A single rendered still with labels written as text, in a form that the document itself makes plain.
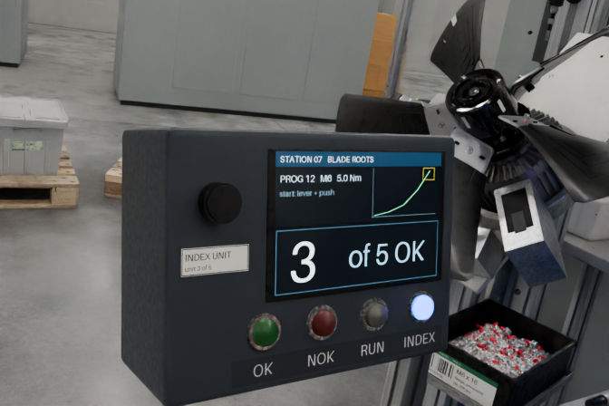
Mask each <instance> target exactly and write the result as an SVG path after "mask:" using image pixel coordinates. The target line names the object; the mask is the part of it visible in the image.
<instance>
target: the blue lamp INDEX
mask: <svg viewBox="0 0 609 406"><path fill-rule="evenodd" d="M433 310H434V300H433V298H432V296H431V295H430V294H429V293H427V292H425V291H419V292H417V293H416V294H414V295H413V297H412V298H411V300H410V302H409V307H408V311H409V316H410V318H411V320H412V321H414V322H416V323H424V322H426V321H428V320H429V319H430V317H431V315H432V313H433Z"/></svg>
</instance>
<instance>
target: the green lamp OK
mask: <svg viewBox="0 0 609 406"><path fill-rule="evenodd" d="M280 334H281V325H280V323H279V321H278V319H277V318H276V317H275V316H274V315H272V314H269V313H262V314H259V315H257V316H256V317H254V318H253V319H252V321H251V322H250V323H249V325H248V327H247V330H246V338H247V341H248V342H249V344H250V345H251V346H252V347H253V348H255V349H257V350H261V351H264V350H268V349H270V348H271V347H273V346H274V345H275V344H276V343H277V341H278V339H279V337H280Z"/></svg>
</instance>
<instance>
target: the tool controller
mask: <svg viewBox="0 0 609 406"><path fill-rule="evenodd" d="M454 154H455V141H454V139H453V138H451V137H450V136H448V135H419V134H388V133H358V132H327V131H296V130H236V129H206V128H175V127H170V128H129V129H127V130H124V132H123V134H122V183H121V358H122V361H123V362H124V363H125V364H126V366H127V367H128V368H129V369H130V370H131V371H132V372H133V373H134V374H135V375H136V376H137V377H138V378H139V380H140V381H141V382H142V383H143V384H144V385H145V386H146V387H147V388H148V389H149V390H150V391H151V393H152V394H153V395H154V396H155V397H156V398H157V399H158V400H159V401H160V402H161V403H162V404H163V405H164V406H183V405H188V404H191V403H196V402H201V401H209V400H213V399H217V398H222V397H227V396H230V395H235V394H239V393H244V392H251V391H256V390H261V389H264V388H269V387H274V386H278V385H282V384H287V383H291V382H300V381H303V380H308V379H313V378H317V377H321V376H325V375H330V374H335V373H338V372H347V371H351V370H355V369H360V368H364V367H369V366H373V365H377V364H382V363H390V362H394V361H399V360H403V359H408V358H411V357H416V356H421V355H425V354H429V353H437V352H442V351H445V350H446V349H447V347H448V338H449V311H450V260H451V233H452V207H453V180H454ZM323 226H332V265H331V291H324V292H317V293H310V294H302V295H289V296H282V297H275V298H274V253H275V229H280V228H295V227H323ZM419 291H425V292H427V293H429V294H430V295H431V296H432V298H433V300H434V310H433V313H432V315H431V317H430V319H429V320H428V321H426V322H424V323H416V322H414V321H412V320H411V318H410V316H409V311H408V307H409V302H410V300H411V298H412V297H413V295H414V294H416V293H417V292H419ZM374 297H378V298H380V299H382V300H383V301H384V302H385V304H387V306H388V318H387V321H386V323H385V325H384V326H383V327H382V328H381V329H379V330H377V331H369V330H366V329H365V328H364V327H363V326H362V324H361V321H360V312H361V309H362V307H363V305H364V303H365V302H366V301H367V300H369V299H371V298H374ZM318 305H328V306H330V307H332V308H333V309H334V311H335V312H336V315H337V326H336V329H335V331H334V333H333V334H332V335H331V336H330V337H329V338H327V339H325V340H316V339H314V338H312V337H311V336H310V335H309V333H308V332H307V329H306V321H307V317H308V315H309V314H310V313H311V311H312V310H313V309H314V308H315V307H317V306H318ZM262 313H269V314H272V315H274V316H275V317H276V318H277V319H278V321H279V323H280V325H281V334H280V337H279V339H278V341H277V343H276V344H275V345H274V346H273V347H271V348H270V349H268V350H264V351H261V350H257V349H255V348H253V347H252V346H251V345H250V344H249V342H248V341H247V327H248V325H249V323H250V322H251V321H252V319H253V318H254V317H256V316H257V315H259V314H262Z"/></svg>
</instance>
